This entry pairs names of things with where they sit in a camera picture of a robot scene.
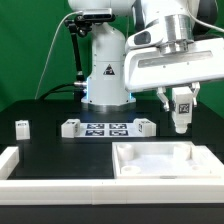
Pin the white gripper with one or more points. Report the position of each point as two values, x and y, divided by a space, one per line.
147 69

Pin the grey depth camera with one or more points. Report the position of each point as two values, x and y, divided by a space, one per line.
97 14

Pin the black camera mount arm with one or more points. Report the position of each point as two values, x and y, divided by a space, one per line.
77 46

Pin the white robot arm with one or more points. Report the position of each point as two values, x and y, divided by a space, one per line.
182 22

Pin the white square table top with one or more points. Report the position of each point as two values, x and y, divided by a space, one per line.
164 160

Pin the sheet of four fiducial tags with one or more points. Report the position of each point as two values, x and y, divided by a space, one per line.
101 130

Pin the white u-shaped fence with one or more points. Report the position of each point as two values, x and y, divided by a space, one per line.
98 192

